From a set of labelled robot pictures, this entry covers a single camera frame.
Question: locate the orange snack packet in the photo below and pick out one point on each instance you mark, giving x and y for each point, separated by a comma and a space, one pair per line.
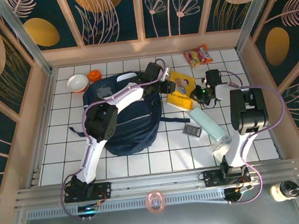
198, 57

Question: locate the aluminium mounting rail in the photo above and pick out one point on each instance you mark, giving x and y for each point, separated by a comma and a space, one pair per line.
159, 182

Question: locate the yellow book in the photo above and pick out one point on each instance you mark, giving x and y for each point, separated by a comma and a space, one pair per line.
181, 98

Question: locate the white bottle with black cap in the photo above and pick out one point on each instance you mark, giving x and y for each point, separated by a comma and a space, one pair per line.
284, 191

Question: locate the small orange cup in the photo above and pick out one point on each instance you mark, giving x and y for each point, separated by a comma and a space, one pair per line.
94, 75

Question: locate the white orange bowl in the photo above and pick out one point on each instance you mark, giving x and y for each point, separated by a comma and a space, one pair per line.
77, 82

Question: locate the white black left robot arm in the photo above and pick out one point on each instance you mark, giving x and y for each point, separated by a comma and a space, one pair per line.
100, 122

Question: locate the navy blue backpack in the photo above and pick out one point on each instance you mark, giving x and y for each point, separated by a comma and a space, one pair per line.
138, 129

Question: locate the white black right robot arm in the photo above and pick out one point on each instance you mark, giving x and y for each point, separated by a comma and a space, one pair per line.
247, 113

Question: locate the grey metal frame post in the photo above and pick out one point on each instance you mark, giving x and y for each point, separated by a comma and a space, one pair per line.
26, 39
256, 9

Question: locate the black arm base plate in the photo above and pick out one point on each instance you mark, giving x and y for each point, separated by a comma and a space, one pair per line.
105, 190
211, 178

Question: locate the pink tape roll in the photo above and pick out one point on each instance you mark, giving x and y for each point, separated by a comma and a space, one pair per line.
155, 202

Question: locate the clear case with black contents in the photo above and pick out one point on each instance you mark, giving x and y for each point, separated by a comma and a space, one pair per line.
191, 131

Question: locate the light blue pencil case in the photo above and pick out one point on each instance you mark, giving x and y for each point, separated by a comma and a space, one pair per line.
206, 123

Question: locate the black controller board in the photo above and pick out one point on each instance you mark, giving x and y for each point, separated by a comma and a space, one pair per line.
86, 209
232, 192

